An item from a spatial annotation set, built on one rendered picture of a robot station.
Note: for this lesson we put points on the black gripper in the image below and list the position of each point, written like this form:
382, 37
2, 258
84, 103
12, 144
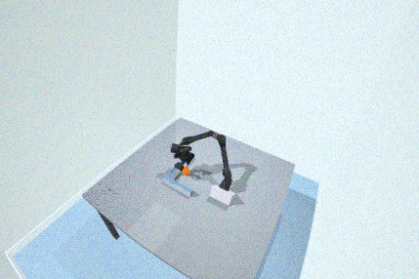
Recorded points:
184, 159

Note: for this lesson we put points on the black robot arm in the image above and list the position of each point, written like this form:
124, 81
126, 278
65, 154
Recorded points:
176, 148

